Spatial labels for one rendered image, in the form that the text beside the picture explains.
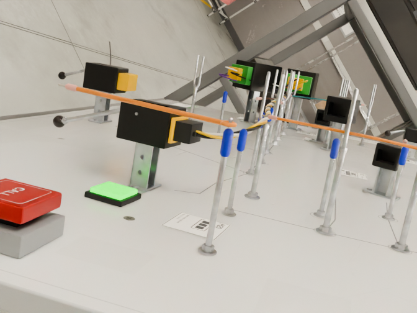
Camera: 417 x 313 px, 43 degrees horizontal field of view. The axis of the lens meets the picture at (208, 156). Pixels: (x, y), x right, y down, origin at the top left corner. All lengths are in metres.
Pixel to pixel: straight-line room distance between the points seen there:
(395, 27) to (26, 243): 1.32
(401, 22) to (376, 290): 1.20
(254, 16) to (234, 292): 8.25
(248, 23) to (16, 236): 8.26
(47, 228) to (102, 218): 0.08
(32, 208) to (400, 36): 1.31
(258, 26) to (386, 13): 7.00
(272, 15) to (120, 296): 8.22
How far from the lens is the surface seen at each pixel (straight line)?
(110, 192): 0.51
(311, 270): 0.44
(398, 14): 1.57
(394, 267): 0.49
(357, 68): 8.18
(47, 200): 0.39
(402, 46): 1.57
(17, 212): 0.37
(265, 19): 8.51
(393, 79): 1.49
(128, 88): 0.92
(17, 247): 0.37
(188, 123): 0.53
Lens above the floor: 1.34
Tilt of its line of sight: 17 degrees down
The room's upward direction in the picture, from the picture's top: 61 degrees clockwise
